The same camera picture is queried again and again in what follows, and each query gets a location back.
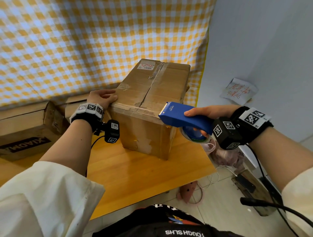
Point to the person's left hand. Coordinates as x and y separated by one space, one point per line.
100 97

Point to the person's right hand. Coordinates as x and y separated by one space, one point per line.
220 112

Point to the small plain cardboard box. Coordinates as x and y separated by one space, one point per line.
71 107

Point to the blue tape dispenser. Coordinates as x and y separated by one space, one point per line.
181 119

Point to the cardboard box with white label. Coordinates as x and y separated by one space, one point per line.
137 131

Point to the cardboard box with black print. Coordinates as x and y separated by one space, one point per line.
24 129

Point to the person's right forearm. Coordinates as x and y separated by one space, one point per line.
281 156

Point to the person's left forearm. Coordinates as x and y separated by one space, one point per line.
71 149

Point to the white paper with red writing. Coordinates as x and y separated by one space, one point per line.
238 91

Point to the pink bin with plastic bag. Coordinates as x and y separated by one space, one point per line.
227 156

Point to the yellow white checked cloth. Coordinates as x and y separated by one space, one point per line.
97 48

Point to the black flat device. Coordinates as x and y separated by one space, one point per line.
245 183

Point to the brown worn floor board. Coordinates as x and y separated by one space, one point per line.
264 202

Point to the cream long-sleeved top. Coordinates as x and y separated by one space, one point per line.
36 200

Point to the black printed garment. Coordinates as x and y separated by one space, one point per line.
146 222

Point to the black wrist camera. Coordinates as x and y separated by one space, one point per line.
226 134
112 131

